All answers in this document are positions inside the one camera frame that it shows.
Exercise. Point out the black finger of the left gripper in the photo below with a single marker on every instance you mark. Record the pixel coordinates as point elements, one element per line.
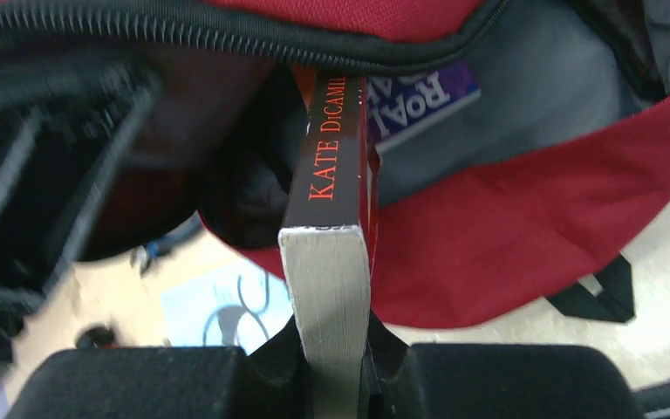
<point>65,129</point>

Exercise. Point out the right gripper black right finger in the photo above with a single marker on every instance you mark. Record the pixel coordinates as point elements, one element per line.
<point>494,380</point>

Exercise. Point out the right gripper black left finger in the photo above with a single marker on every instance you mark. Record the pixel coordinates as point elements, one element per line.
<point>168,382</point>

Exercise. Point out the light blue paperback book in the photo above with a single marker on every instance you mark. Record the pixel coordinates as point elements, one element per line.
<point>237,305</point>

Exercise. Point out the dark brown cover paperback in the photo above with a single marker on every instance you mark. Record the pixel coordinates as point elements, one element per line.
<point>327,243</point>

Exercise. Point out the Roald Dahl paperback book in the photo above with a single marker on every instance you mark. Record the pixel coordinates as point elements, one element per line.
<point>398,108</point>

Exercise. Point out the red backpack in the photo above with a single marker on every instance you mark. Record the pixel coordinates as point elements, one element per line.
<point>486,239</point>

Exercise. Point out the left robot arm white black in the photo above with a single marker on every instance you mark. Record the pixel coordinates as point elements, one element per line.
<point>63,134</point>

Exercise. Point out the red black glue stick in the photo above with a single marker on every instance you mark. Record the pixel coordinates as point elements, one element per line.
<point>96,337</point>

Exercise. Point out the blue handled pliers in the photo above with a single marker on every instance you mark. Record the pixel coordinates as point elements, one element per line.
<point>144,256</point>

